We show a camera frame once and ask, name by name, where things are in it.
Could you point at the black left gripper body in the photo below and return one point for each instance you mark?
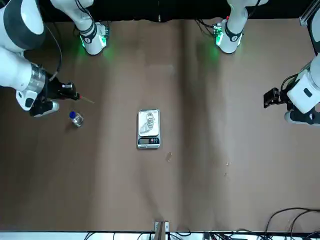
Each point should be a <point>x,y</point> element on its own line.
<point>271,97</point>

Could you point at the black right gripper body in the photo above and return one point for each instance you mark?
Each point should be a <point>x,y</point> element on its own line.
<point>57,88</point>

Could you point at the glass dropper red bulb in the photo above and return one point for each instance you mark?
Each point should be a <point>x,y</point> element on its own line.
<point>81,96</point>

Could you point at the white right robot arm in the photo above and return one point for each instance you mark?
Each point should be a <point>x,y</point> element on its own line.
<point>15,67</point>

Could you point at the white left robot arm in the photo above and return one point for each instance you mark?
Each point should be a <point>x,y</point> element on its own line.
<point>232,25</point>

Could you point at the dropper bottle blue cap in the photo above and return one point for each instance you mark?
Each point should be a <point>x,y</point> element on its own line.
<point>78,121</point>

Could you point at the silver electronic balance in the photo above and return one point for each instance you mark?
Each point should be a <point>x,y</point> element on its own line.
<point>148,143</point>

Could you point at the clear liquid puddle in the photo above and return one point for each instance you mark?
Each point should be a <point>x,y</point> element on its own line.
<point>170,157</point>

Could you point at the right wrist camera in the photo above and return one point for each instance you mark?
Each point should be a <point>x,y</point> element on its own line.
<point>47,107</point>

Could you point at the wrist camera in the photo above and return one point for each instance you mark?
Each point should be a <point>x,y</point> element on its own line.
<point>300,117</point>
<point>47,107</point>

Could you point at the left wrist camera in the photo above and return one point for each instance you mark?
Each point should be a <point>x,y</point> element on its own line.
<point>300,117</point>

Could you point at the aluminium frame profile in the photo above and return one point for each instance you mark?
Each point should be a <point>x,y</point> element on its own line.
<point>306,17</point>

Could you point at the thin metal post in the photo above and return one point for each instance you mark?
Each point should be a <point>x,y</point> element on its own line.
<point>159,17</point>

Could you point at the aluminium camera post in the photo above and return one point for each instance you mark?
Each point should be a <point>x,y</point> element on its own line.
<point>160,232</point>

